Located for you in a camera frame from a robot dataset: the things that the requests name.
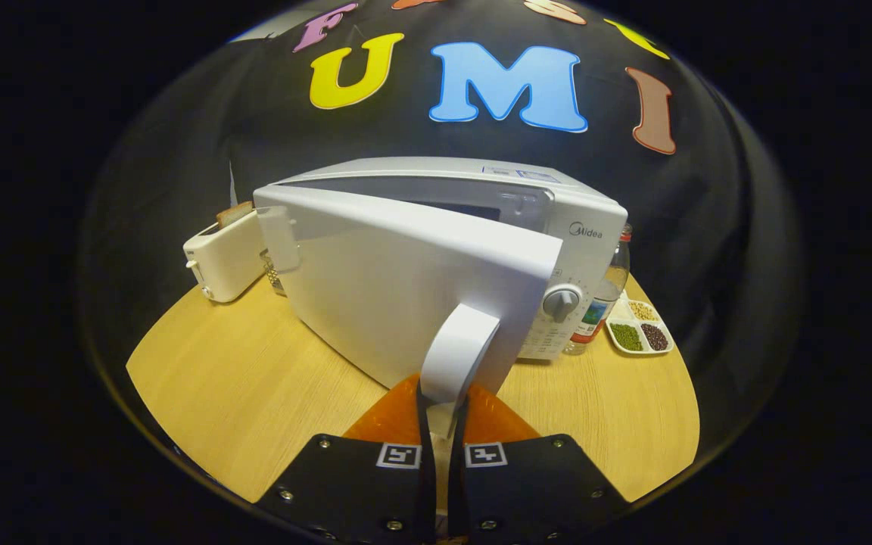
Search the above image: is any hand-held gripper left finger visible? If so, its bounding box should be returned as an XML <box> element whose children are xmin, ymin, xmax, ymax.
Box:
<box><xmin>254</xmin><ymin>372</ymin><xmax>437</xmax><ymax>545</ymax></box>

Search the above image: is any metal wire basket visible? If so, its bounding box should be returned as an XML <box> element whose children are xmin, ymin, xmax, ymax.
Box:
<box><xmin>259</xmin><ymin>250</ymin><xmax>287</xmax><ymax>297</ymax></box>

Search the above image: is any white divided dish of beans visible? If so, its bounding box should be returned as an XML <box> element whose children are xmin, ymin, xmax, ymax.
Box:
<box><xmin>604</xmin><ymin>291</ymin><xmax>674</xmax><ymax>356</ymax></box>

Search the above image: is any white toaster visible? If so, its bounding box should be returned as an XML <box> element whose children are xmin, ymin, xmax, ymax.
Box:
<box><xmin>182</xmin><ymin>210</ymin><xmax>269</xmax><ymax>304</ymax></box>

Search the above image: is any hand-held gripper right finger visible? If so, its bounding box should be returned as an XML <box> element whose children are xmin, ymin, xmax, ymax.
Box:
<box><xmin>447</xmin><ymin>382</ymin><xmax>631</xmax><ymax>545</ymax></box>

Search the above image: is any clear plastic water bottle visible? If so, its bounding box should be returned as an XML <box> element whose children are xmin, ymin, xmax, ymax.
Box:
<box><xmin>562</xmin><ymin>224</ymin><xmax>633</xmax><ymax>357</ymax></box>

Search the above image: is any toast slice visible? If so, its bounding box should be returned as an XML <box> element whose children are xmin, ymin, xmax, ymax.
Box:
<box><xmin>216</xmin><ymin>201</ymin><xmax>255</xmax><ymax>228</ymax></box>

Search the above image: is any white microwave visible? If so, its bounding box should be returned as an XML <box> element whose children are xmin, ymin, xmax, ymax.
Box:
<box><xmin>253</xmin><ymin>157</ymin><xmax>629</xmax><ymax>406</ymax></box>

